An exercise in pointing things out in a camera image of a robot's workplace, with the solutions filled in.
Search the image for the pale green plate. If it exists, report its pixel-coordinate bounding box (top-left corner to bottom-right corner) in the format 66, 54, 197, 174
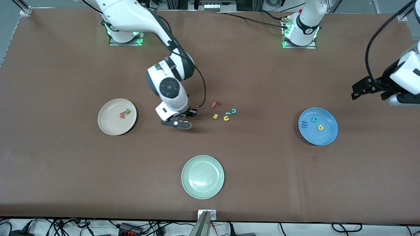
181, 155, 225, 200

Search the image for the beige brown plate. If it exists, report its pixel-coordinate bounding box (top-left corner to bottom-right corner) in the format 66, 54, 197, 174
98, 98, 137, 136

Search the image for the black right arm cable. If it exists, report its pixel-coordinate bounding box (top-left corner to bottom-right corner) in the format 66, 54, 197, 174
144, 0, 206, 108

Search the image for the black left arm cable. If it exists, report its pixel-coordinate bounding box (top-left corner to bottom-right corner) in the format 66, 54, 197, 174
366, 0, 416, 81

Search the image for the blue plate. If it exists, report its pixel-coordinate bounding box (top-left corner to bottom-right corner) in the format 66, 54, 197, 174
298, 108, 338, 146

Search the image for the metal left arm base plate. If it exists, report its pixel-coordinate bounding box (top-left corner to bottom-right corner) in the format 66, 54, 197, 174
282, 15, 317, 49

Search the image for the black looped floor cable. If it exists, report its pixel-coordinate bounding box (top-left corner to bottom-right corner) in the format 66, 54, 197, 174
331, 223, 363, 233

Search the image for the black orange power strip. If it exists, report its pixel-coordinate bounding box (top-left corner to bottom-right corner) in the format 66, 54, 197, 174
118, 223, 143, 236

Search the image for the short black table cable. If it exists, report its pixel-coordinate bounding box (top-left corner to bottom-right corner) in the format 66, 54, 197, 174
259, 10, 289, 22

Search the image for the aluminium frame profile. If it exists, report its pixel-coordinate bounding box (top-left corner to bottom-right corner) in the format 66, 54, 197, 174
12, 0, 32, 16
397, 6, 412, 23

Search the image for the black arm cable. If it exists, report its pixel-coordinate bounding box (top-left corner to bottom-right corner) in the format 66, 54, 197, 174
366, 0, 416, 81
144, 0, 206, 108

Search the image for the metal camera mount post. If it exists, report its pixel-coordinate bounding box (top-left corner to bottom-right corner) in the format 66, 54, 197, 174
190, 210, 217, 236

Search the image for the silver device with connectors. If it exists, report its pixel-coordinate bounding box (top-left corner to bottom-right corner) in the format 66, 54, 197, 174
196, 0, 237, 13

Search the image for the long black table cable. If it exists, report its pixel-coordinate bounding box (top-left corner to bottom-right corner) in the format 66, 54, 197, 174
217, 12, 289, 29

